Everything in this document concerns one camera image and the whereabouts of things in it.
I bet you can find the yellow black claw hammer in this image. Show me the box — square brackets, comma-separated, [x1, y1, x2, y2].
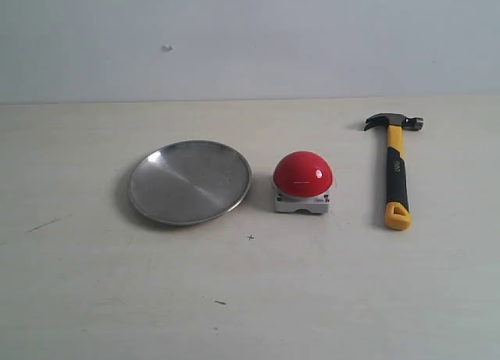
[363, 113, 423, 231]

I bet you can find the red dome push button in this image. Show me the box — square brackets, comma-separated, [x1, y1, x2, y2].
[272, 151, 334, 215]

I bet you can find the round steel plate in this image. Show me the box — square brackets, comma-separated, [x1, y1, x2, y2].
[127, 140, 252, 226]

